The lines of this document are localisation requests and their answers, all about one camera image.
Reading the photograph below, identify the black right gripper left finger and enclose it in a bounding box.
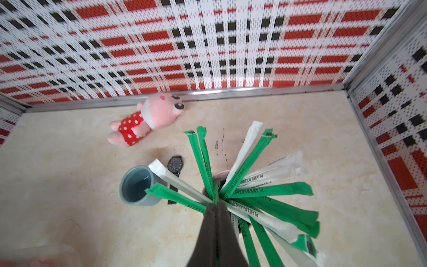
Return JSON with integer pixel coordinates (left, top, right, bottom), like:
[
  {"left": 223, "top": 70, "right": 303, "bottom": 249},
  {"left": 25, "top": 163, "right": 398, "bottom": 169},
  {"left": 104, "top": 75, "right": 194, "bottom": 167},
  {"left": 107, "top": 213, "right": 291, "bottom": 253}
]
[{"left": 187, "top": 204, "right": 218, "bottom": 267}]

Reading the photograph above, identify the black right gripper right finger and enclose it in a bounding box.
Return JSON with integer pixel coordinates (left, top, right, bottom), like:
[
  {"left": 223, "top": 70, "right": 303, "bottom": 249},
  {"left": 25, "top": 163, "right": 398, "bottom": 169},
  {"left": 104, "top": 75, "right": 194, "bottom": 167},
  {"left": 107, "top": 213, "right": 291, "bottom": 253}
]
[{"left": 217, "top": 200, "right": 249, "bottom": 267}]

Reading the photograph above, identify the clear plastic carrier bag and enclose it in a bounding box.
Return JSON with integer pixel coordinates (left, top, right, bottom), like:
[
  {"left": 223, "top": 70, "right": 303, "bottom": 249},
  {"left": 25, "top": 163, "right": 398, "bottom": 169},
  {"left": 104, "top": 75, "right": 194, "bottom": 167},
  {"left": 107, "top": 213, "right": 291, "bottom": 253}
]
[{"left": 1, "top": 243, "right": 83, "bottom": 267}]

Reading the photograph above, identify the pink metal straw bucket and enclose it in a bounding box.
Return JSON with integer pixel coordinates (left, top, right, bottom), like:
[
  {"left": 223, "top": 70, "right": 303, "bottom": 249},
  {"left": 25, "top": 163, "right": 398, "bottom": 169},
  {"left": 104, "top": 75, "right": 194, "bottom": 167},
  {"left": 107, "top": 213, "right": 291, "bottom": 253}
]
[{"left": 202, "top": 170, "right": 230, "bottom": 200}]

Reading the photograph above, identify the black wrist watch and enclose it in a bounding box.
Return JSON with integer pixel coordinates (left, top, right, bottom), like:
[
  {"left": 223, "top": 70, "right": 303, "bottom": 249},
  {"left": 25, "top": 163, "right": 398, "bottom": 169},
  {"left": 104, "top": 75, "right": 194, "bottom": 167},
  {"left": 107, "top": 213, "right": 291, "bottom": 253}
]
[{"left": 167, "top": 155, "right": 183, "bottom": 205}]

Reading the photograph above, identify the grey blue ceramic cup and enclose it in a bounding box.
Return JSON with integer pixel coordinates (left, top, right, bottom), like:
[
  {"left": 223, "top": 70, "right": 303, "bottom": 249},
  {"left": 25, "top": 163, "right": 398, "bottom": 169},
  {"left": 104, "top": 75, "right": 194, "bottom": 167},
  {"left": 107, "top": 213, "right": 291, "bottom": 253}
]
[{"left": 119, "top": 165, "right": 168, "bottom": 206}]

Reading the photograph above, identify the wide white wrapped straw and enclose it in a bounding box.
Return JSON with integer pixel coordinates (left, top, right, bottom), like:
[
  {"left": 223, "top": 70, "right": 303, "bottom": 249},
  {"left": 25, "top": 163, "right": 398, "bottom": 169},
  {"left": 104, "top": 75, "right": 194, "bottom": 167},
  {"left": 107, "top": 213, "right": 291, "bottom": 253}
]
[{"left": 238, "top": 151, "right": 306, "bottom": 189}]

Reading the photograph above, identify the green wrapped straw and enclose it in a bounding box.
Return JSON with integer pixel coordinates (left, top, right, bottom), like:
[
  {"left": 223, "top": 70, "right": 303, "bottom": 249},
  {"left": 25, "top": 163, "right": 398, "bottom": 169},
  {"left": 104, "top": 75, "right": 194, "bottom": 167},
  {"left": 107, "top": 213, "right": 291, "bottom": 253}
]
[{"left": 220, "top": 129, "right": 277, "bottom": 200}]

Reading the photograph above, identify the pink plush toy red dress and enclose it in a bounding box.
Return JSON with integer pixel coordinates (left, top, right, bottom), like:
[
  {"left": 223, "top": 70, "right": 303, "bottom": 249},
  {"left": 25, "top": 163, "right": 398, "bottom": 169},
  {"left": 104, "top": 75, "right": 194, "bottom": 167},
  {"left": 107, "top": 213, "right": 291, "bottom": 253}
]
[{"left": 107, "top": 93, "right": 185, "bottom": 147}]

